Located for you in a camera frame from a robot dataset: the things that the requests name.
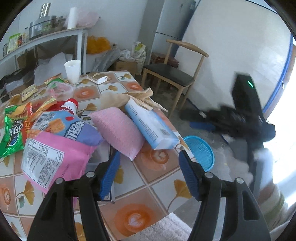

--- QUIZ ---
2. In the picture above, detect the pink blue cracker bag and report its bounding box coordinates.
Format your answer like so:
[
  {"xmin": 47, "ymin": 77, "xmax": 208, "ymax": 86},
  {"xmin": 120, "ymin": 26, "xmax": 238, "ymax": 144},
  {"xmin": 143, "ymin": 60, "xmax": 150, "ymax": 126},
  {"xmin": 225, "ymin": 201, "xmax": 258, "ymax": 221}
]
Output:
[{"xmin": 21, "ymin": 110, "xmax": 104, "ymax": 193}]

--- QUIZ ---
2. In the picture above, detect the white charger cable box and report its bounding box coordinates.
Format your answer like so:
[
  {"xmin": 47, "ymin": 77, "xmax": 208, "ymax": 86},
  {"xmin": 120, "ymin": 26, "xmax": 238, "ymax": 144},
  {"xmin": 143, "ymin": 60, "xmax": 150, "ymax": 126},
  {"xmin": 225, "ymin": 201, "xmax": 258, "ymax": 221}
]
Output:
[{"xmin": 80, "ymin": 110, "xmax": 97, "ymax": 129}]

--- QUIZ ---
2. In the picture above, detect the white red-capped milk bottle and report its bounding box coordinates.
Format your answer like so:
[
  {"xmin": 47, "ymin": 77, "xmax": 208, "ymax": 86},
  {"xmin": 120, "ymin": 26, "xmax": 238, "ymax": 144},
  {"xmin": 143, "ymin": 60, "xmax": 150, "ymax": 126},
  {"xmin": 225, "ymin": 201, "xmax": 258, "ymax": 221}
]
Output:
[{"xmin": 54, "ymin": 98, "xmax": 79, "ymax": 115}]

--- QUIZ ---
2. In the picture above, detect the white towel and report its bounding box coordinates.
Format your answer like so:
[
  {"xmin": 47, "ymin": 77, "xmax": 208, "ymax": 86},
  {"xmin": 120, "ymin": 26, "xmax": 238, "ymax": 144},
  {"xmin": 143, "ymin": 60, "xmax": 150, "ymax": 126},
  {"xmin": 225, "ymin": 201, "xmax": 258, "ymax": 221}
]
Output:
[{"xmin": 123, "ymin": 213, "xmax": 192, "ymax": 241}]

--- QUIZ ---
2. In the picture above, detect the blue plastic basket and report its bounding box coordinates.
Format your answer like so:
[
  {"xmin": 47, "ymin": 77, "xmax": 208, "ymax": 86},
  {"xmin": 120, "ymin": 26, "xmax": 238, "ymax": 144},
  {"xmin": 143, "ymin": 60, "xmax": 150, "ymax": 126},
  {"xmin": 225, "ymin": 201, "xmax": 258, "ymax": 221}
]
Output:
[{"xmin": 184, "ymin": 136, "xmax": 215, "ymax": 172}]

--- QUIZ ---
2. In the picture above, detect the green chip bag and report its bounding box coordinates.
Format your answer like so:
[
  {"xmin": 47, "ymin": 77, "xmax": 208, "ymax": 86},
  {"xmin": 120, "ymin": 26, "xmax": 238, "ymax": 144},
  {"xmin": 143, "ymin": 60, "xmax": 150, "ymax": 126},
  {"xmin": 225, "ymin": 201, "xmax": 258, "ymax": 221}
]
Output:
[{"xmin": 1, "ymin": 104, "xmax": 28, "ymax": 158}]

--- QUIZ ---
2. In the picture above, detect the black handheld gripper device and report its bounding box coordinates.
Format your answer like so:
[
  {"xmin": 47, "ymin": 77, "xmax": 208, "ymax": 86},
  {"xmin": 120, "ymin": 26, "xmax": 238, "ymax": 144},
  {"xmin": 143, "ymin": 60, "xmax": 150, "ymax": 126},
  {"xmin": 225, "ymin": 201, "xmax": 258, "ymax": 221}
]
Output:
[{"xmin": 180, "ymin": 73, "xmax": 276, "ymax": 149}]

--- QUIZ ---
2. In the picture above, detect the pink sponge cloth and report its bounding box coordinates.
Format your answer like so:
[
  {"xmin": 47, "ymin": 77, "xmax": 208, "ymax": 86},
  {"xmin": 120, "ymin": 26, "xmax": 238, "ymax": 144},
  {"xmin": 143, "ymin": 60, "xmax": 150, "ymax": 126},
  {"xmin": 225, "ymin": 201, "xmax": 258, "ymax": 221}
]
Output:
[{"xmin": 90, "ymin": 107, "xmax": 145, "ymax": 161}]

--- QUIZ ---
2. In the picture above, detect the red snack bag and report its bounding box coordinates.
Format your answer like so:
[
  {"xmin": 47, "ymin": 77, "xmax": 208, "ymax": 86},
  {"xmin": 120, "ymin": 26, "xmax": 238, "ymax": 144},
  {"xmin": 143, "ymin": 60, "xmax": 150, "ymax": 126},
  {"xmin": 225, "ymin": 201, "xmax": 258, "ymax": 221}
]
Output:
[{"xmin": 21, "ymin": 102, "xmax": 33, "ymax": 145}]

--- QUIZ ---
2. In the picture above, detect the light blue tissue pack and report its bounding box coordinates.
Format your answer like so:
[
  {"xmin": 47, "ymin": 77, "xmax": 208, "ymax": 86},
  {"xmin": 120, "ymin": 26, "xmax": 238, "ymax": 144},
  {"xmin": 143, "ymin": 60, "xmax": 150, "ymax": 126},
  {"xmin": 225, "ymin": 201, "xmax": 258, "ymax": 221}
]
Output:
[{"xmin": 125, "ymin": 98, "xmax": 179, "ymax": 150}]

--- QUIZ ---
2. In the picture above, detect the yellow snack packet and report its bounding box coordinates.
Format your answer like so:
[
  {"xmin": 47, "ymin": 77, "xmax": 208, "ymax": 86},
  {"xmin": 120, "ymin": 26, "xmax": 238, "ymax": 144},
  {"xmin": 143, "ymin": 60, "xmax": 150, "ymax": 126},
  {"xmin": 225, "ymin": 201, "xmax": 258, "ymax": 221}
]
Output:
[{"xmin": 21, "ymin": 84, "xmax": 38, "ymax": 102}]

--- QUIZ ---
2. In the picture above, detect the small green wrapper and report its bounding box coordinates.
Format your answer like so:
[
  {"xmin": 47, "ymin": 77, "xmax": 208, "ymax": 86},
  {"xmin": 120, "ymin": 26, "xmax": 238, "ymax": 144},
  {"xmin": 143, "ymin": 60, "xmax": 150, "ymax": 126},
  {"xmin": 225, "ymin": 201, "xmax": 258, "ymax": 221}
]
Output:
[{"xmin": 44, "ymin": 76, "xmax": 69, "ymax": 87}]

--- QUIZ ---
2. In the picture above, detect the gold cigarette box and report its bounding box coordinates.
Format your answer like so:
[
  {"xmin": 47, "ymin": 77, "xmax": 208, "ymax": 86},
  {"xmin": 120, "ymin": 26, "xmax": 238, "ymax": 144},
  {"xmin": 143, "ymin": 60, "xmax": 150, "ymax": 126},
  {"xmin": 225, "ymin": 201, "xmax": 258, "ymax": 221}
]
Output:
[{"xmin": 87, "ymin": 72, "xmax": 108, "ymax": 85}]

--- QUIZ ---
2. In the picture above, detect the crumpled brown paper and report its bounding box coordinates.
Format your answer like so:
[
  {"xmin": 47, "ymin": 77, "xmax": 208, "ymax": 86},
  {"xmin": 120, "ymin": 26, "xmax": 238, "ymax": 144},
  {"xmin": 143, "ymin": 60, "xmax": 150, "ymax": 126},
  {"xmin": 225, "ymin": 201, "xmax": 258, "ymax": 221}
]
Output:
[{"xmin": 99, "ymin": 87, "xmax": 168, "ymax": 112}]

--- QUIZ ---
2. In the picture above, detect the white paper cup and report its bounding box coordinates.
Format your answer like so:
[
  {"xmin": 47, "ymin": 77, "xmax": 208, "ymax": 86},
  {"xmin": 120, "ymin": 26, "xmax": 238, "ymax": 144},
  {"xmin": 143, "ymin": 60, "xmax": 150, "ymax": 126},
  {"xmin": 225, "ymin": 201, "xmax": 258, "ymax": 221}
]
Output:
[{"xmin": 64, "ymin": 60, "xmax": 81, "ymax": 84}]

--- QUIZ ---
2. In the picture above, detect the wooden chair black seat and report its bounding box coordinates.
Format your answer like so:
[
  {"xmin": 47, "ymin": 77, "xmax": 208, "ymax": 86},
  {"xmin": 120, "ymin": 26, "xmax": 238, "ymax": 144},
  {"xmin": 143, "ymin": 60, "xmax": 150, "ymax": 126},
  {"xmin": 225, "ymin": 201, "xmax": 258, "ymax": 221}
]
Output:
[{"xmin": 141, "ymin": 39, "xmax": 209, "ymax": 118}]

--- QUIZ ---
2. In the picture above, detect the white side table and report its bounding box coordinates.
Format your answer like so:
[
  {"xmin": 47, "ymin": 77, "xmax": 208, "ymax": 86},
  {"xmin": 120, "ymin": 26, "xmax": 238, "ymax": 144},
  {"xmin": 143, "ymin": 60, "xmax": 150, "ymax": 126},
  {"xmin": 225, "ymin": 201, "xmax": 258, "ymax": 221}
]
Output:
[{"xmin": 0, "ymin": 27, "xmax": 89, "ymax": 76}]

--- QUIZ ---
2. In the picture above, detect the metal pot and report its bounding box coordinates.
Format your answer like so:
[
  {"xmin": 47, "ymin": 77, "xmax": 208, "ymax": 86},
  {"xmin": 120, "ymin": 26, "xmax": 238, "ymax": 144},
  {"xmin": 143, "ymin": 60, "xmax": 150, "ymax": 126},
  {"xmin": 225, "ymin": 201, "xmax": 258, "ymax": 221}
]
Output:
[{"xmin": 28, "ymin": 16, "xmax": 57, "ymax": 40}]

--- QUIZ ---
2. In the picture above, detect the paper towel roll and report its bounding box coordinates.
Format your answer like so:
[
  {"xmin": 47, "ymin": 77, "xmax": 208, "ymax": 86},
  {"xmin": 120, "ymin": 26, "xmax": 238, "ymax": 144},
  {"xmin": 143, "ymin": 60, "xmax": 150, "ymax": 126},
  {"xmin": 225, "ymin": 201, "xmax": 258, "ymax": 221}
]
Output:
[{"xmin": 67, "ymin": 7, "xmax": 78, "ymax": 29}]

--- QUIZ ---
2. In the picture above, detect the grey refrigerator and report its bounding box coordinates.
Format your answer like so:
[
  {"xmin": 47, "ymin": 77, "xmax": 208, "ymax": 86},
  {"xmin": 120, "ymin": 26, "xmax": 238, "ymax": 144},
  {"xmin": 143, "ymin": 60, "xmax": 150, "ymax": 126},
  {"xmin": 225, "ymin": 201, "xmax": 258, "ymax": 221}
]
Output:
[{"xmin": 138, "ymin": 0, "xmax": 197, "ymax": 64}]

